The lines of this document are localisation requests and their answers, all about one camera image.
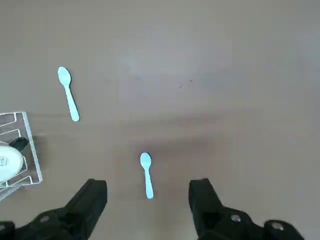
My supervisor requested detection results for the green plastic spoon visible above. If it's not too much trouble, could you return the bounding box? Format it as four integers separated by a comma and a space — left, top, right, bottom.
57, 66, 81, 123

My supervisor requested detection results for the white wire rack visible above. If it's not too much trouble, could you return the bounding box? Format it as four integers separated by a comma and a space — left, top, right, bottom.
0, 111, 43, 201

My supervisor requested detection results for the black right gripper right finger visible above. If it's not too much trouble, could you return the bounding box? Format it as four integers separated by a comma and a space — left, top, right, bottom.
188, 177, 306, 240

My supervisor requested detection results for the white cup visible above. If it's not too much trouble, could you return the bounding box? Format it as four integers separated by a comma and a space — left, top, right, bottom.
0, 141, 26, 183

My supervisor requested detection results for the blue plastic spoon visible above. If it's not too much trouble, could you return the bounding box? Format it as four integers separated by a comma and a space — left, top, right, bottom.
139, 152, 155, 200

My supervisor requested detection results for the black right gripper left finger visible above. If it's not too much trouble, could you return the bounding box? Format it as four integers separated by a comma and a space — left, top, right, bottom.
0, 178, 108, 240

